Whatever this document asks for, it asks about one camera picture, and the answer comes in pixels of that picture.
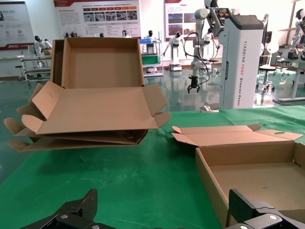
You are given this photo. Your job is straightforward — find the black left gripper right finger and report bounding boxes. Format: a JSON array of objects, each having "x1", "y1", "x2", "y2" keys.
[{"x1": 225, "y1": 188, "x2": 305, "y2": 229}]

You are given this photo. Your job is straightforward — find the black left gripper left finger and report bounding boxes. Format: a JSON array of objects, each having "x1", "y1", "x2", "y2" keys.
[{"x1": 19, "y1": 189, "x2": 105, "y2": 229}]

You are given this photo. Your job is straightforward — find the open cardboard box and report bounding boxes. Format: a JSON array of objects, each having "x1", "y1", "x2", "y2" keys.
[
  {"x1": 31, "y1": 37, "x2": 172, "y2": 136},
  {"x1": 3, "y1": 114, "x2": 147, "y2": 153},
  {"x1": 16, "y1": 39, "x2": 150, "y2": 140},
  {"x1": 171, "y1": 124, "x2": 305, "y2": 229}
]

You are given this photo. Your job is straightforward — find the green tablecloth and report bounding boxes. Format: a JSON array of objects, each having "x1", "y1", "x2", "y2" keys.
[{"x1": 0, "y1": 104, "x2": 305, "y2": 229}]

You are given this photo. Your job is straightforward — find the white sewing robot machine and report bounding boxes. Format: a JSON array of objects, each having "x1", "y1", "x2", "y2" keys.
[{"x1": 218, "y1": 14, "x2": 265, "y2": 110}]

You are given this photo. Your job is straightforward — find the black round stool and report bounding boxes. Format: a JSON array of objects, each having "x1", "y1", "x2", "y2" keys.
[
  {"x1": 204, "y1": 58, "x2": 220, "y2": 73},
  {"x1": 256, "y1": 65, "x2": 277, "y2": 94},
  {"x1": 274, "y1": 59, "x2": 290, "y2": 76}
]

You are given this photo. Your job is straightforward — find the white metal workbench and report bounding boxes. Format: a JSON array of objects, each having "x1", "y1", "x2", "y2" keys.
[{"x1": 15, "y1": 49, "x2": 52, "y2": 83}]

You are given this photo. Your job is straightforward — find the white standing fan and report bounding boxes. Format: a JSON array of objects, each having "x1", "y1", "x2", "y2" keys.
[{"x1": 264, "y1": 42, "x2": 279, "y2": 68}]

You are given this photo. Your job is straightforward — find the metal cart with green panel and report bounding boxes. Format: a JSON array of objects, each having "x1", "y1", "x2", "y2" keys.
[{"x1": 140, "y1": 38, "x2": 164, "y2": 77}]

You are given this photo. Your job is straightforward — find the grey frame work table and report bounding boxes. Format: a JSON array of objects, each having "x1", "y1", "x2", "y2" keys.
[{"x1": 273, "y1": 57, "x2": 305, "y2": 105}]

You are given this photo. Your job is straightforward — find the wall poster with photo row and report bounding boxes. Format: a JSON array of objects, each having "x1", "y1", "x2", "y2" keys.
[{"x1": 53, "y1": 0, "x2": 140, "y2": 40}]

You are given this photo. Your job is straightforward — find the wall poster with red stripe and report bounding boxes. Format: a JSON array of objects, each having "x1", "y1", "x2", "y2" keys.
[{"x1": 0, "y1": 1, "x2": 34, "y2": 51}]

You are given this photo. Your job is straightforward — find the wall poster with landscape photos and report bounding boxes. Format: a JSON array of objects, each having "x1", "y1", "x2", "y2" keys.
[{"x1": 164, "y1": 0, "x2": 208, "y2": 42}]

